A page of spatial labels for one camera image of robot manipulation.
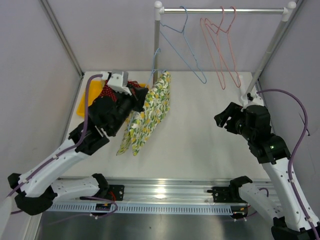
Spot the lemon print skirt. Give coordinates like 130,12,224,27
116,71,172,156

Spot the red polka dot cloth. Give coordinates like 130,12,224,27
98,80,149,102

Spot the blue wire hanger front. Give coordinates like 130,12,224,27
127,47,161,131

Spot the pink wire hanger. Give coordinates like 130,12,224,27
200,6,226,90
219,6,242,89

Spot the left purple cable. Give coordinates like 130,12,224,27
4,74,120,223

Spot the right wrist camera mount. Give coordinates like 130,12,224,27
247,93,264,106

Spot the pink wire hanger right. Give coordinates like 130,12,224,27
219,6,242,89

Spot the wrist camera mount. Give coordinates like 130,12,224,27
100,70,132,96
247,93,264,106

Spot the blue wire hanger back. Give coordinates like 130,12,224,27
159,6,208,85

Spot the pink wire hanger left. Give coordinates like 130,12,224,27
200,6,226,90

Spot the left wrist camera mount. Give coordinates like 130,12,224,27
100,70,132,96

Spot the blue wire hanger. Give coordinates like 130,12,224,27
127,47,161,131
159,6,208,85

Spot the purple cable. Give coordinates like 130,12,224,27
224,88,320,238
4,74,120,223

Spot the silver clothes rack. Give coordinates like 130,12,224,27
152,0,297,106

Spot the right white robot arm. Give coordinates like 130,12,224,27
211,102,320,240

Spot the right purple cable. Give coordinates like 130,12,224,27
224,88,320,238

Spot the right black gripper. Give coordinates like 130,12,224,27
214,102,255,142

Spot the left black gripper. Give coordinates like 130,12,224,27
108,83,148,136

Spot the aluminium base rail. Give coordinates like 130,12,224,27
47,176,306,216

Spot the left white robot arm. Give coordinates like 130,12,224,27
8,85,149,216

